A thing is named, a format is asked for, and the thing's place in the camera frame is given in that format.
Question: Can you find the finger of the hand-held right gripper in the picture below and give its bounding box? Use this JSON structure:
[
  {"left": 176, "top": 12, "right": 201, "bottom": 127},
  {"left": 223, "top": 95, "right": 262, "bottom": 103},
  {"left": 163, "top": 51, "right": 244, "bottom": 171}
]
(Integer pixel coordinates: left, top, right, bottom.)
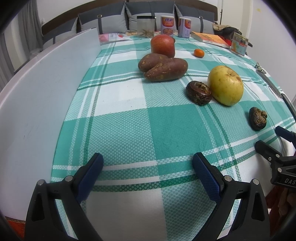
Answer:
[
  {"left": 255, "top": 140, "right": 287, "bottom": 166},
  {"left": 275, "top": 126, "right": 296, "bottom": 149}
]

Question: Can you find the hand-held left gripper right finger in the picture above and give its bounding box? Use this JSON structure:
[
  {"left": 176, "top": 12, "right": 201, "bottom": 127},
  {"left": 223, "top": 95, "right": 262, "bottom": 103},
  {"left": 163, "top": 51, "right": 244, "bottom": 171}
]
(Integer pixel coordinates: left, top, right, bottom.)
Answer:
[{"left": 192, "top": 152, "right": 271, "bottom": 241}]

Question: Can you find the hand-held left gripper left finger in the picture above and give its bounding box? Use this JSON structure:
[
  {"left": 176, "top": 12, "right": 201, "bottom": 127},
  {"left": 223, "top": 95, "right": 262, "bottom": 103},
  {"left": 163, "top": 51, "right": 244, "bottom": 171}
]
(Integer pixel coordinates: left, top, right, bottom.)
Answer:
[{"left": 25, "top": 152, "right": 104, "bottom": 241}]

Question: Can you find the dark brown water chestnut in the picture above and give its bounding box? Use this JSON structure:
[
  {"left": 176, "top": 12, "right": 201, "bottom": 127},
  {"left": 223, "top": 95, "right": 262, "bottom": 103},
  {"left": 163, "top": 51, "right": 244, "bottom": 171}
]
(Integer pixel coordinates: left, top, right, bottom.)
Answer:
[
  {"left": 186, "top": 81, "right": 212, "bottom": 106},
  {"left": 249, "top": 107, "right": 268, "bottom": 131}
]

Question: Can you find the yellow apple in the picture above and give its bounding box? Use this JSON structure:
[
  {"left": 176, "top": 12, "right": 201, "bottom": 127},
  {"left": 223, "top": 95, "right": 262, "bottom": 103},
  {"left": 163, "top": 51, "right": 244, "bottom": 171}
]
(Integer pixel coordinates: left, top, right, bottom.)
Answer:
[{"left": 207, "top": 65, "right": 244, "bottom": 106}]

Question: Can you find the large sweet potato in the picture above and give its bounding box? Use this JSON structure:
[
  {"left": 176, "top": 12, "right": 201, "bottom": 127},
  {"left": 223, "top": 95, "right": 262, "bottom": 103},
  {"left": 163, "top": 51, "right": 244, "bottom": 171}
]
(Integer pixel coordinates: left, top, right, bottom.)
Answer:
[{"left": 144, "top": 58, "right": 188, "bottom": 81}]

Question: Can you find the small sweet potato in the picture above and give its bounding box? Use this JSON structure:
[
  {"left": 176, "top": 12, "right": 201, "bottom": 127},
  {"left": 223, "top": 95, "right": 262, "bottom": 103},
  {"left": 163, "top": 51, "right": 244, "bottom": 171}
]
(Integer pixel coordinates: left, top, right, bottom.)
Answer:
[{"left": 138, "top": 53, "right": 169, "bottom": 73}]

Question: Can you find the red apple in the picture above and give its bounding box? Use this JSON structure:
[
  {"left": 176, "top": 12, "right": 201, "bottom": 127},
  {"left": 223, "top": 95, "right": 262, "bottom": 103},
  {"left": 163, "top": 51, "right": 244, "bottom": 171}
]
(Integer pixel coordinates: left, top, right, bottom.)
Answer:
[{"left": 150, "top": 35, "right": 175, "bottom": 58}]

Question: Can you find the green white checkered tablecloth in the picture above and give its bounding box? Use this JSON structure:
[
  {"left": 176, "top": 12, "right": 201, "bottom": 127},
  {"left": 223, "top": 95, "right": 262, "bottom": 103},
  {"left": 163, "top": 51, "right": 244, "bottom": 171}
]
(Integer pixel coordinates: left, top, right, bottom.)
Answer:
[{"left": 51, "top": 31, "right": 292, "bottom": 241}]

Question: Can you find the striped hair clip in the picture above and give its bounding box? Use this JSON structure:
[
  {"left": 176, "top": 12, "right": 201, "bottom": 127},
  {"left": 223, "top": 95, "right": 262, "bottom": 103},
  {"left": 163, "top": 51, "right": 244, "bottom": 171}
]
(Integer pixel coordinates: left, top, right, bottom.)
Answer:
[{"left": 254, "top": 62, "right": 267, "bottom": 74}]

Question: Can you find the white board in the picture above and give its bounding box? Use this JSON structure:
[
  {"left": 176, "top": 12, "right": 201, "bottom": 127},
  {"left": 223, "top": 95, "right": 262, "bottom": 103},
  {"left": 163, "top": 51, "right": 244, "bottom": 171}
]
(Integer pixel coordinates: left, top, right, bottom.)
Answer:
[{"left": 0, "top": 27, "right": 102, "bottom": 220}]

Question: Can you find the red floor mat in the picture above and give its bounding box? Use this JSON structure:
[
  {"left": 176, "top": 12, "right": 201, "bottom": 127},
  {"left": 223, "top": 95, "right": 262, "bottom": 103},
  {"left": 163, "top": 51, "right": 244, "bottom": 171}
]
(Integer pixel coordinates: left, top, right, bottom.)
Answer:
[{"left": 4, "top": 217, "right": 26, "bottom": 240}]

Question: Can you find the clear jar with green label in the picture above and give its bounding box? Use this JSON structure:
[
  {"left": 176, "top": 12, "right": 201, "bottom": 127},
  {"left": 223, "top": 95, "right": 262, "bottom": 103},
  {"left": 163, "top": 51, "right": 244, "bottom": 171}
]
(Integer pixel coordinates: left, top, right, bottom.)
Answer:
[{"left": 230, "top": 32, "right": 250, "bottom": 57}]

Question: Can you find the black bag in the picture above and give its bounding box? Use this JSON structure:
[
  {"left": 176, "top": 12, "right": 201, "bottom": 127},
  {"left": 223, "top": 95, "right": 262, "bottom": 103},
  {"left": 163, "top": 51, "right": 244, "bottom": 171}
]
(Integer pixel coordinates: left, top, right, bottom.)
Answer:
[{"left": 213, "top": 23, "right": 243, "bottom": 39}]

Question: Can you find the orange cover book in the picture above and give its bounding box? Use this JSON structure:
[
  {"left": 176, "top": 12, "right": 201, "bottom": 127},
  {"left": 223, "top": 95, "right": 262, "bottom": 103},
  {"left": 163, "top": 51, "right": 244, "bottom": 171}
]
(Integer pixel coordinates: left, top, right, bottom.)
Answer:
[{"left": 190, "top": 31, "right": 231, "bottom": 49}]

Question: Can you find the pink snack packet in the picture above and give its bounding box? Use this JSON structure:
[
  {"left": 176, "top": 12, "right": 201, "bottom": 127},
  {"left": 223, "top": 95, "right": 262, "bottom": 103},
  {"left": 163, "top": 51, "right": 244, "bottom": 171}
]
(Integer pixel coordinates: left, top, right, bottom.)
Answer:
[{"left": 99, "top": 34, "right": 119, "bottom": 45}]

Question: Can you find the grey two-tone pillow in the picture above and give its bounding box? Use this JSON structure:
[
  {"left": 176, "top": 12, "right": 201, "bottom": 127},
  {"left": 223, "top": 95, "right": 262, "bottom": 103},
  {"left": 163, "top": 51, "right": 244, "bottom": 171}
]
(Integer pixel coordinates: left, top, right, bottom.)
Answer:
[
  {"left": 77, "top": 5, "right": 127, "bottom": 35},
  {"left": 124, "top": 1, "right": 176, "bottom": 32},
  {"left": 70, "top": 17, "right": 80, "bottom": 35},
  {"left": 174, "top": 3, "right": 218, "bottom": 35}
]

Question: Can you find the orange and purple food canister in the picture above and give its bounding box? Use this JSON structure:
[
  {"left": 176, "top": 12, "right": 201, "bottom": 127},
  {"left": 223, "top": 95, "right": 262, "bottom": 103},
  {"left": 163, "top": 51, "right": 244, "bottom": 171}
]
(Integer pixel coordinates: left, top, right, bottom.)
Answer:
[
  {"left": 161, "top": 15, "right": 175, "bottom": 38},
  {"left": 178, "top": 17, "right": 193, "bottom": 38}
]

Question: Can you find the clear pouch of dried snacks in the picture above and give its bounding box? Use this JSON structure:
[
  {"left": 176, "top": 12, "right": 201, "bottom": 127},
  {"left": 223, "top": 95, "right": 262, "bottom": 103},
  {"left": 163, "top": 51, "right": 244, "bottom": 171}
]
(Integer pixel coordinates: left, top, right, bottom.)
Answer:
[{"left": 137, "top": 16, "right": 154, "bottom": 38}]

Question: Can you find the grey curtain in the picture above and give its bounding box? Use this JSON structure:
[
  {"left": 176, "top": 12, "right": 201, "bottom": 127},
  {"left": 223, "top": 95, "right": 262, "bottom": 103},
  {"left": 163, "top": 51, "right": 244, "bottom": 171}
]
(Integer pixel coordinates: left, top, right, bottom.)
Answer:
[{"left": 0, "top": 0, "right": 44, "bottom": 78}]

